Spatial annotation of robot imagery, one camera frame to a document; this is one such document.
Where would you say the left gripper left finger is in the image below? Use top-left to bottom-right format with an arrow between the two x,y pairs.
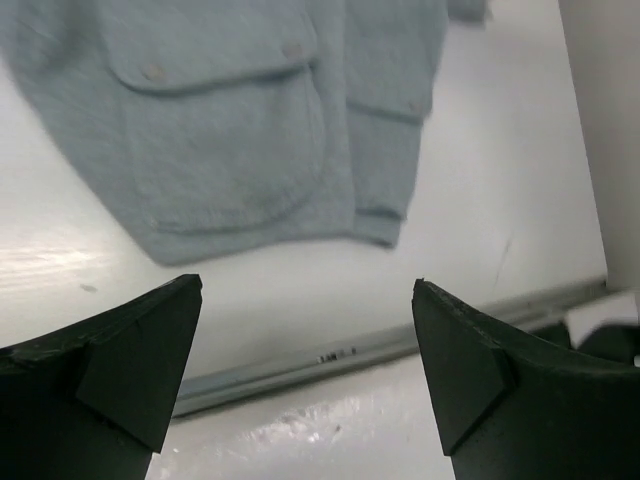
1,274 -> 202,480

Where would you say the grey zip-up jacket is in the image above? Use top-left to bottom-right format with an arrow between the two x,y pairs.
1,0 -> 489,265

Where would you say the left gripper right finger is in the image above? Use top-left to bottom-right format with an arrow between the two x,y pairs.
412,279 -> 639,479

